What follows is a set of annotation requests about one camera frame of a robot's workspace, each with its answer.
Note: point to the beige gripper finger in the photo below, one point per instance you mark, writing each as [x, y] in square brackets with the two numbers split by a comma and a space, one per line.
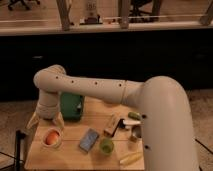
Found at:
[34, 120]
[58, 121]

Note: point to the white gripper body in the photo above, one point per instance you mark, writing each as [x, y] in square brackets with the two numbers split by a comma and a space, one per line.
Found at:
[47, 112]

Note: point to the orange apple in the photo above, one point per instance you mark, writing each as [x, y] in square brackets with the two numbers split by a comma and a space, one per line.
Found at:
[52, 138]

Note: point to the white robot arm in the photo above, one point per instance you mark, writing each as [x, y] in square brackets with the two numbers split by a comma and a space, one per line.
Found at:
[167, 126]

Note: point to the white paper cup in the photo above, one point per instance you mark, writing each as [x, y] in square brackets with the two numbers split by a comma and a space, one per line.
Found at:
[57, 144]

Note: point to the green plastic cup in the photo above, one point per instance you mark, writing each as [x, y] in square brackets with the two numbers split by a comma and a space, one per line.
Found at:
[106, 146]

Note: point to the metal cup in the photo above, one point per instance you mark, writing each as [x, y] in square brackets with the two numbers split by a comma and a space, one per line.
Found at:
[135, 135]

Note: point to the green plastic tray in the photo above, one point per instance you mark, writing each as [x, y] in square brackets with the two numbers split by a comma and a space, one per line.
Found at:
[71, 106]

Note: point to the black stand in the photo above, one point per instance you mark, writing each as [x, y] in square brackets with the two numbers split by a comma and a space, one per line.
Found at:
[18, 138]

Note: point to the blue sponge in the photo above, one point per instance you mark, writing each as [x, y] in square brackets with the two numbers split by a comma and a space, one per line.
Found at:
[88, 140]

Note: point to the small wooden block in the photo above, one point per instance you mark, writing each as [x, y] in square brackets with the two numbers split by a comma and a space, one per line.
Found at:
[111, 125]

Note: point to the black and white brush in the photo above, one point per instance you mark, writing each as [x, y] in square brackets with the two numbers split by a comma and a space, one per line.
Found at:
[124, 123]

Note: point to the green cucumber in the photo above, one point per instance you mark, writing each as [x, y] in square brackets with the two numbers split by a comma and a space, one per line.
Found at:
[134, 115]

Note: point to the yellow banana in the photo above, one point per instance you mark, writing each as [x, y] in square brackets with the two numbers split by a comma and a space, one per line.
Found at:
[130, 158]

